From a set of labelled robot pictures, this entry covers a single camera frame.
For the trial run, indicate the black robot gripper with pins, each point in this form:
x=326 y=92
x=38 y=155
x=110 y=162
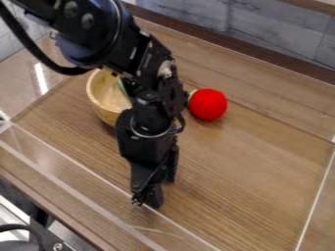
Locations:
x=153 y=158

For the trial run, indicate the green rectangular stick block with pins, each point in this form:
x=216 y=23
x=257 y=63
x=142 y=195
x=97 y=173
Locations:
x=121 y=85

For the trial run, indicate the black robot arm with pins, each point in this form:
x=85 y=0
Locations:
x=99 y=37

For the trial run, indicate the light wooden bowl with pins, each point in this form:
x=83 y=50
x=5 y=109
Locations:
x=106 y=97

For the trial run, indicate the red toy strawberry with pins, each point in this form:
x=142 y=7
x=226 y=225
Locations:
x=208 y=104

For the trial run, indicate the black metal table bracket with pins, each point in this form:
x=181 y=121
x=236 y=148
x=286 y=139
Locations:
x=51 y=241

